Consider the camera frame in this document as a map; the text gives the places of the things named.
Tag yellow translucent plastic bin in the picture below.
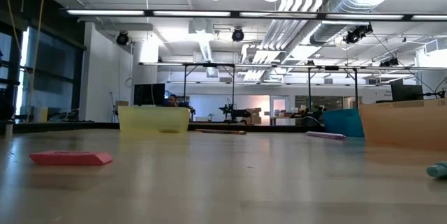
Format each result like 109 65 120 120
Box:
117 105 191 135

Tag person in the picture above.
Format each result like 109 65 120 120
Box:
163 94 179 108

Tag black background robot arms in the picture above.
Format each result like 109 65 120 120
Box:
219 103 252 123

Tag black ceiling spot lamp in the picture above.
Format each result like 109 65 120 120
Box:
115 31 130 46
342 23 374 45
379 57 400 68
231 27 245 43

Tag orange pencil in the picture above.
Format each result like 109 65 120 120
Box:
193 128 248 136

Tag black aluminium table frame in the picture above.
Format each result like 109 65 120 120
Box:
0 121 324 134

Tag mint green pen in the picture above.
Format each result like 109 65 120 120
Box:
425 161 447 179

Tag purple pencil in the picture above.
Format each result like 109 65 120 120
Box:
305 130 348 141

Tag orange plastic bin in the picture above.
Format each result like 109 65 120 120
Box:
358 98 447 154

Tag black background rig frame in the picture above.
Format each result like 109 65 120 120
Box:
138 61 360 113

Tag teal plastic bin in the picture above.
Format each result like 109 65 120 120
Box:
322 107 365 138

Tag silver ventilation duct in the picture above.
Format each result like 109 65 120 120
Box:
309 0 408 45

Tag yellow hanging cable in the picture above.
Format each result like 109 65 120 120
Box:
29 0 47 114

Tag overhead LED light bar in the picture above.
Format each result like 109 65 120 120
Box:
64 7 447 22

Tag pink eraser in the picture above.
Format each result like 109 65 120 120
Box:
29 150 115 167

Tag black monitor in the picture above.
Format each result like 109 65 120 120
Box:
133 83 166 107
390 83 425 103

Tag cardboard boxes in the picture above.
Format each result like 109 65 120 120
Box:
244 107 263 126

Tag yellow cylinder container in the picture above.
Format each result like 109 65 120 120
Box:
37 107 50 124

